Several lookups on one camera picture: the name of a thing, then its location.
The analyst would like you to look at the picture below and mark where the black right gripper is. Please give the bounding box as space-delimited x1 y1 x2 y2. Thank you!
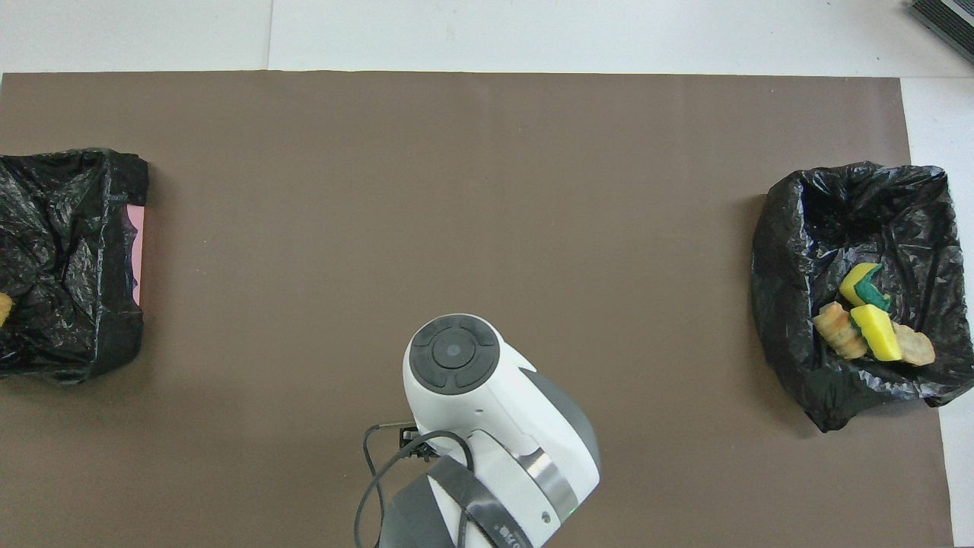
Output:
400 426 442 461

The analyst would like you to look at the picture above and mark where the large pale stone chunk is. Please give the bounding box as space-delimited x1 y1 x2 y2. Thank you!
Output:
813 301 868 360

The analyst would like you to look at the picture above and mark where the yellow sponge piece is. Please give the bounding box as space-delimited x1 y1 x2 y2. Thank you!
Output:
851 304 903 362
839 263 893 313

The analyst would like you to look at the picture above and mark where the small pale stone chunk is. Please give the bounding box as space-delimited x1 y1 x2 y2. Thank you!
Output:
892 323 937 366

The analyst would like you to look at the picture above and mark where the pink plastic bin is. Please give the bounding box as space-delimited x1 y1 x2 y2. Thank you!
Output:
126 204 145 307

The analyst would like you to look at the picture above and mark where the black plastic trash bag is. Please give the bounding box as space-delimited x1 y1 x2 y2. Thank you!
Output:
750 161 974 433
0 147 150 384

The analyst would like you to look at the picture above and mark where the brown table mat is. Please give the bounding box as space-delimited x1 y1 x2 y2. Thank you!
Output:
0 71 956 548

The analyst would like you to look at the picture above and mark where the dark grey ribbed device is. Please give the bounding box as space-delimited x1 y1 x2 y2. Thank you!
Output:
908 0 974 65

